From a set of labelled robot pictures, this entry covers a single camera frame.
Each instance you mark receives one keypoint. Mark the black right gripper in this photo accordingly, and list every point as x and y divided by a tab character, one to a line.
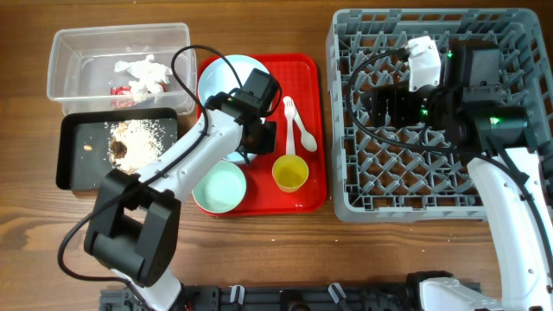
397	96

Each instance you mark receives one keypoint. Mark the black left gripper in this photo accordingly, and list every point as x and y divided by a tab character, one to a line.
267	141

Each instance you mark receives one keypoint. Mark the yellow plastic cup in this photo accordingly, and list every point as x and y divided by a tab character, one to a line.
290	172

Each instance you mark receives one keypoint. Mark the food scraps and rice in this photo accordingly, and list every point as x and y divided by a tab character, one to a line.
124	145

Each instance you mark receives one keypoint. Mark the red snack wrapper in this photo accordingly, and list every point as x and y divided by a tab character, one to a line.
123	97

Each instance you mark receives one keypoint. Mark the light blue bowl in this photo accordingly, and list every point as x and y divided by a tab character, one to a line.
238	158

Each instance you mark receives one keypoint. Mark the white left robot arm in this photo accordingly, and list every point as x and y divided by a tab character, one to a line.
133	226

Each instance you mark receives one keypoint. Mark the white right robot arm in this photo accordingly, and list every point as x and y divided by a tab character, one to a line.
460	94

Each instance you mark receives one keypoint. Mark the grey dishwasher rack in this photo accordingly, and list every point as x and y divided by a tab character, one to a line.
377	177

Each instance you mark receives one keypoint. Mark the white plastic fork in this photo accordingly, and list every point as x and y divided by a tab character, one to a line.
289	113

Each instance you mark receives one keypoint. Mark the white plastic spoon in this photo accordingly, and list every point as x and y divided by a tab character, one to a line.
307	139

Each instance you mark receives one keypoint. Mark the mint green bowl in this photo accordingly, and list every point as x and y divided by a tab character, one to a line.
222	189

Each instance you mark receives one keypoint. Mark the light blue plate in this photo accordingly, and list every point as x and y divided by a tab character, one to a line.
218	76

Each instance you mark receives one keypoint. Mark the red serving tray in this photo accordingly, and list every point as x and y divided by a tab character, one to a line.
298	75

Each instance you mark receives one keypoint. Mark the clear plastic bin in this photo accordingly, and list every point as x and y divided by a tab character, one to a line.
81	65

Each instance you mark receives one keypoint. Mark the black plastic tray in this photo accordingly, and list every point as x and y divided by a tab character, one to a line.
70	175

